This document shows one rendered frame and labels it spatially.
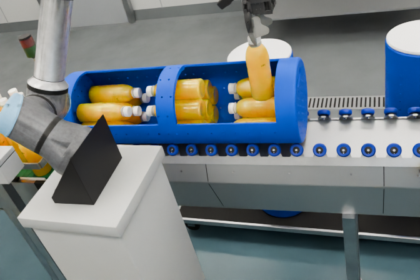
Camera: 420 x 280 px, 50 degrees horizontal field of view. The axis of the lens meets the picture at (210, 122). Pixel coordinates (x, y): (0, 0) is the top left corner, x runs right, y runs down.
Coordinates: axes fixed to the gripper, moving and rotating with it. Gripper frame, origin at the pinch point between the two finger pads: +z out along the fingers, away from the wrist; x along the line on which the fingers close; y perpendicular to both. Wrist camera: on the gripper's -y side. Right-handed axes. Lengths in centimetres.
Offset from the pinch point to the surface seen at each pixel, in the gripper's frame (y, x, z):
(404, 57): 44, 44, 34
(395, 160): 39, -5, 43
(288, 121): 8.1, -8.2, 24.8
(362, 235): 27, 29, 122
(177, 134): -30.6, -7.8, 29.6
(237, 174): -13, -7, 49
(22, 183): -100, -17, 47
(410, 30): 47, 60, 32
